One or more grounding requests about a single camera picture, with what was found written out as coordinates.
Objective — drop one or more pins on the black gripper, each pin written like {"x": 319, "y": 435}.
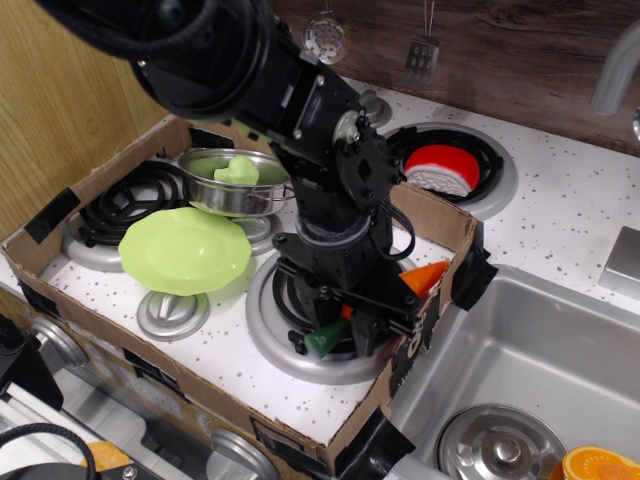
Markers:
{"x": 363, "y": 273}

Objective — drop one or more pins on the orange toy carrot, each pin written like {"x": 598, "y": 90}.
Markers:
{"x": 421, "y": 281}

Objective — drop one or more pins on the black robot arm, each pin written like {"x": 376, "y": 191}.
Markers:
{"x": 235, "y": 61}

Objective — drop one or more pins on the light green plastic plate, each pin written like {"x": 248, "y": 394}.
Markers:
{"x": 184, "y": 251}

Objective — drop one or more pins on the front right black burner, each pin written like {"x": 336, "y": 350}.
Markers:
{"x": 277, "y": 331}

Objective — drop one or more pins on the black burner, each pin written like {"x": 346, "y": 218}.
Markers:
{"x": 498, "y": 175}
{"x": 277, "y": 331}
{"x": 91, "y": 237}

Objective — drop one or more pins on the front silver stove knob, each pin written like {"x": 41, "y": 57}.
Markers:
{"x": 167, "y": 317}

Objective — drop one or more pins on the red white toy cheese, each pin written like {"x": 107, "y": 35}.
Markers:
{"x": 443, "y": 169}

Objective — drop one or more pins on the green toy vegetable in pot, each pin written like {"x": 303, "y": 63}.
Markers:
{"x": 240, "y": 171}

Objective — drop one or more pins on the silver oven knob right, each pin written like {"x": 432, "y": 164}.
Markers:
{"x": 234, "y": 458}

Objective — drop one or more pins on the silver oven knob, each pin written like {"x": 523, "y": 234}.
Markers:
{"x": 234, "y": 458}
{"x": 57, "y": 348}

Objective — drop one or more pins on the steel sink basin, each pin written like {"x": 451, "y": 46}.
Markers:
{"x": 569, "y": 360}

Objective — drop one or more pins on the silver pot lid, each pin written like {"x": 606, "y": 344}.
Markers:
{"x": 492, "y": 441}

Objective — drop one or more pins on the back right black burner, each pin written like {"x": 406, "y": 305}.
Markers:
{"x": 498, "y": 175}

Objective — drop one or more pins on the back silver stove knob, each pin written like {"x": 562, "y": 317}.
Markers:
{"x": 376, "y": 109}

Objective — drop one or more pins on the small steel pot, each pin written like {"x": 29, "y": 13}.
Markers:
{"x": 203, "y": 192}

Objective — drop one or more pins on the hanging silver spatula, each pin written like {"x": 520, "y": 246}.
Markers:
{"x": 422, "y": 56}

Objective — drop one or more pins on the front left black burner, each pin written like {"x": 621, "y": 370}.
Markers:
{"x": 91, "y": 237}

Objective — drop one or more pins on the orange slice toy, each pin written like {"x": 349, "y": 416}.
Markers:
{"x": 595, "y": 463}

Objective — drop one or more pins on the hanging silver strainer ladle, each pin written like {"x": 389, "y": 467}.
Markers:
{"x": 326, "y": 35}

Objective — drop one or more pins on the silver oven knob left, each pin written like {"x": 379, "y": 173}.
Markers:
{"x": 57, "y": 348}

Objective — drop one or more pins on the brown cardboard fence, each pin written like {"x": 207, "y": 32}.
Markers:
{"x": 217, "y": 377}

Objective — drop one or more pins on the silver faucet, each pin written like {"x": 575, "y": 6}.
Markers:
{"x": 617, "y": 73}

